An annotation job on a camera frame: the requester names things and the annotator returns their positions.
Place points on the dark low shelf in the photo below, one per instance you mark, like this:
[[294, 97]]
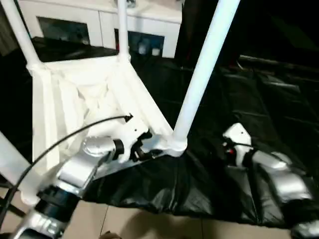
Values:
[[279, 61]]

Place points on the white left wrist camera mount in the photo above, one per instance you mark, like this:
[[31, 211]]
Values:
[[132, 129]]

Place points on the black work mat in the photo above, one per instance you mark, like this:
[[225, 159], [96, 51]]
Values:
[[249, 112]]

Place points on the small brown rounded object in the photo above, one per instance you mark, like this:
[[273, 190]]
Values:
[[111, 235]]

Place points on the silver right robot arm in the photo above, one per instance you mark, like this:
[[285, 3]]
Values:
[[279, 169]]

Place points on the white plastic table top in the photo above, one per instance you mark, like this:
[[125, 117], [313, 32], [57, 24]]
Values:
[[87, 99]]

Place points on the dark metal stand frame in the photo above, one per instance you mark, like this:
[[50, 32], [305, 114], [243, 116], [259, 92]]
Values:
[[10, 201]]

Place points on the white glass-door cabinet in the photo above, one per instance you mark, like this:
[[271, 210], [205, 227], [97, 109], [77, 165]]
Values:
[[87, 20]]

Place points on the grey curtain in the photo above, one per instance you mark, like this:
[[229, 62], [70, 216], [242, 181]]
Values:
[[8, 32]]

